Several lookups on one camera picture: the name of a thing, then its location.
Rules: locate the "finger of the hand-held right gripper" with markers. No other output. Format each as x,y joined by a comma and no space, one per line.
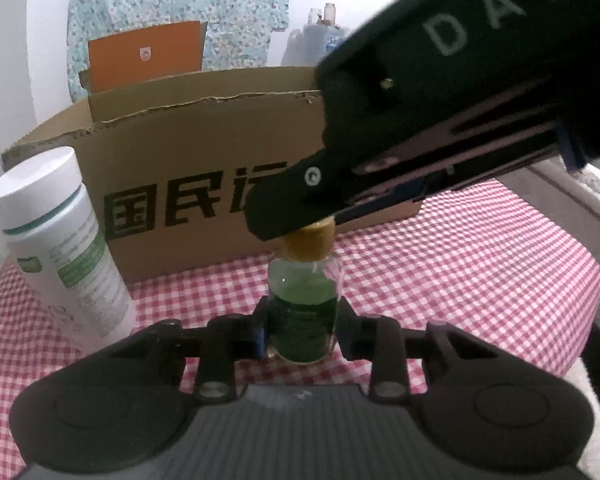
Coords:
395,194
290,200

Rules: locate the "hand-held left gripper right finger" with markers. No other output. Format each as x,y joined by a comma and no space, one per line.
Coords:
347,332

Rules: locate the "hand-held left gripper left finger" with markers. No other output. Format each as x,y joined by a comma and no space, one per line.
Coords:
258,332

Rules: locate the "green glass dropper bottle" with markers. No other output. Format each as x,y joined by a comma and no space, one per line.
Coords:
300,300

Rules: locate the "brown cardboard box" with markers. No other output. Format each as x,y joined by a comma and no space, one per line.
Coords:
180,150

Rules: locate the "grey quilted mattress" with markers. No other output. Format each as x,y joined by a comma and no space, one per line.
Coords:
570,190

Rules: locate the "blue water jug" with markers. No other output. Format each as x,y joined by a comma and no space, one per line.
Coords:
305,40

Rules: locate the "orange cardboard box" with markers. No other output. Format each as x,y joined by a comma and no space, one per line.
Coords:
145,55

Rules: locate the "white supplement bottle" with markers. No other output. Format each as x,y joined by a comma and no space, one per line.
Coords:
65,260

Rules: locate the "white fluffy mat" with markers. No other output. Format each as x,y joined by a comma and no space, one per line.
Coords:
587,395

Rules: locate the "white curtain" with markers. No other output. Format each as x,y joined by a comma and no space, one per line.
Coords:
10,60

